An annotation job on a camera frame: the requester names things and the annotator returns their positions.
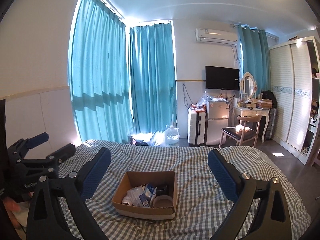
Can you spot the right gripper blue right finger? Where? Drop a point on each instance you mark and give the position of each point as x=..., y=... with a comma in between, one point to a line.
x=271, y=219

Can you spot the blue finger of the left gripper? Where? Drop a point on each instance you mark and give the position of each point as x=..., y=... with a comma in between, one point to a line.
x=21, y=147
x=52, y=161

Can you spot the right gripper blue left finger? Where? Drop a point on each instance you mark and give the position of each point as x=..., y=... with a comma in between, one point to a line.
x=46, y=219

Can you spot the clear cotton swab container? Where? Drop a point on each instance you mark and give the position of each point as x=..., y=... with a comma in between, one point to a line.
x=138, y=197

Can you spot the blue tissue pack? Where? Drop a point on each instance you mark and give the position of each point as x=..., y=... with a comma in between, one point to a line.
x=148, y=195

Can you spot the person's left hand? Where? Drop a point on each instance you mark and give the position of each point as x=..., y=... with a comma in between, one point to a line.
x=11, y=207

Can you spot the checkered bed quilt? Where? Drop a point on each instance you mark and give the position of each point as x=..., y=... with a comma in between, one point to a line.
x=201, y=204

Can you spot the white bottle in box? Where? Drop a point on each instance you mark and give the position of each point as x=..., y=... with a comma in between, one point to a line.
x=127, y=200

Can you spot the brown cardboard box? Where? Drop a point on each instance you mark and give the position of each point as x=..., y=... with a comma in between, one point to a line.
x=133, y=179

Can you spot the wooden chair black seat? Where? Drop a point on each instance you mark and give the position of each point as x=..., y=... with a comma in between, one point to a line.
x=242, y=133

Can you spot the large teal curtain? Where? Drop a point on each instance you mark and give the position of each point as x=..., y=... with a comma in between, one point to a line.
x=98, y=75

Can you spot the tape roll in box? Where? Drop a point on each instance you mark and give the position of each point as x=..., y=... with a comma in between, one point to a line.
x=163, y=201

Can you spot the white dressing table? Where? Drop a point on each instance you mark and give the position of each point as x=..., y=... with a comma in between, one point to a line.
x=241, y=111

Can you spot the silver mini fridge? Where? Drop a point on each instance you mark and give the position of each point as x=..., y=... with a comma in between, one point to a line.
x=217, y=119

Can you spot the white suitcase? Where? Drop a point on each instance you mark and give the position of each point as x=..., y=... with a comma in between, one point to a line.
x=196, y=126

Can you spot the clear plastic bag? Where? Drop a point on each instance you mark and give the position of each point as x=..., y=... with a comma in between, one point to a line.
x=169, y=138

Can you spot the middle teal curtain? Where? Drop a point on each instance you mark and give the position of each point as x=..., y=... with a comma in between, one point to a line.
x=153, y=79

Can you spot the oval vanity mirror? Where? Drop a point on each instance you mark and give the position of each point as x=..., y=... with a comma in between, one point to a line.
x=248, y=86

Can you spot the white sliding wardrobe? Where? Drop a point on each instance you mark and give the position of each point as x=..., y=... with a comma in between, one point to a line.
x=294, y=67

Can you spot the right teal curtain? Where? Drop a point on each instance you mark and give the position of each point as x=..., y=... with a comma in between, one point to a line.
x=256, y=56

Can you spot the white air conditioner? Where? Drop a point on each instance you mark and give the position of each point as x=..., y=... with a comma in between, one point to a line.
x=215, y=36

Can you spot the black wall television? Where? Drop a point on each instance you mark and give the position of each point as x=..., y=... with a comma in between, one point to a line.
x=222, y=78

